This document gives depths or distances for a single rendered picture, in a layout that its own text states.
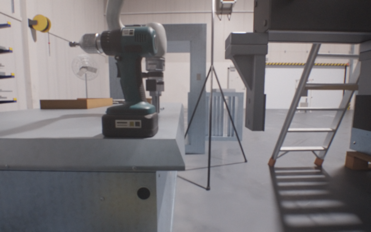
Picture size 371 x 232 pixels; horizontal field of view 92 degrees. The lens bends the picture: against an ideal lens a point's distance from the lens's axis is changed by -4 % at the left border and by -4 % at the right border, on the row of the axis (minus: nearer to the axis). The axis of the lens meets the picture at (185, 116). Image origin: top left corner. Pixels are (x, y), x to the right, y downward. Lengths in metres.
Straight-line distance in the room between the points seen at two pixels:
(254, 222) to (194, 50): 1.82
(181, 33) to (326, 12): 2.19
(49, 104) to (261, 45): 1.31
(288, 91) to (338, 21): 11.15
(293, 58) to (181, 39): 9.44
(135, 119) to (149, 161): 0.09
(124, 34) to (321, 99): 12.08
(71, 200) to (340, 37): 0.56
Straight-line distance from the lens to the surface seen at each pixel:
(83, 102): 1.29
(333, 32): 0.25
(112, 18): 0.85
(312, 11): 0.23
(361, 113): 0.29
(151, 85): 0.82
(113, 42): 0.43
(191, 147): 2.36
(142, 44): 0.41
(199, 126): 2.30
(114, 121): 0.41
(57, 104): 1.37
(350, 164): 2.54
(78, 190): 0.51
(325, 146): 2.33
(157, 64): 0.84
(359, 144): 2.58
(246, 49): 0.21
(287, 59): 11.25
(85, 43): 0.47
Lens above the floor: 0.74
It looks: 7 degrees down
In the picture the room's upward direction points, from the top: straight up
